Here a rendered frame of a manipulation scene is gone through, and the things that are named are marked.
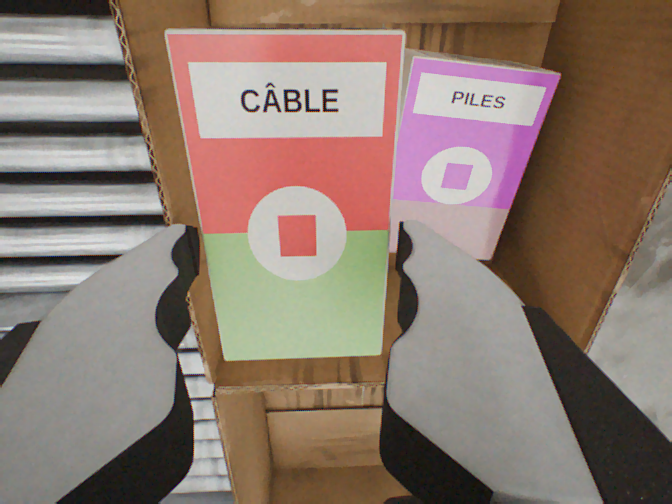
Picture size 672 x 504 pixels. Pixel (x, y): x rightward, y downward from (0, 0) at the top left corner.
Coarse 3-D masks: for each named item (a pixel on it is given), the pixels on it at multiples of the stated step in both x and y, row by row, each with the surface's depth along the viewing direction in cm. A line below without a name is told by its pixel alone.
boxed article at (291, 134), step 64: (192, 64) 9; (256, 64) 9; (320, 64) 9; (384, 64) 9; (192, 128) 10; (256, 128) 10; (320, 128) 10; (384, 128) 10; (256, 192) 11; (320, 192) 11; (384, 192) 11; (256, 256) 12; (320, 256) 12; (384, 256) 12; (256, 320) 13; (320, 320) 13
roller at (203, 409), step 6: (192, 402) 78; (198, 402) 78; (204, 402) 78; (210, 402) 78; (198, 408) 77; (204, 408) 77; (210, 408) 77; (198, 414) 77; (204, 414) 78; (210, 414) 78
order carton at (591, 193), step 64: (128, 0) 18; (192, 0) 28; (256, 0) 31; (320, 0) 31; (384, 0) 31; (448, 0) 31; (512, 0) 32; (576, 0) 30; (640, 0) 25; (128, 64) 19; (576, 64) 30; (640, 64) 25; (576, 128) 31; (640, 128) 25; (192, 192) 27; (576, 192) 31; (640, 192) 25; (512, 256) 41; (576, 256) 31; (192, 320) 27; (384, 320) 37; (576, 320) 31; (256, 384) 30; (320, 384) 31
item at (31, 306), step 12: (0, 300) 62; (12, 300) 62; (24, 300) 62; (36, 300) 62; (48, 300) 62; (0, 312) 59; (12, 312) 59; (24, 312) 59; (36, 312) 59; (0, 324) 57; (12, 324) 57
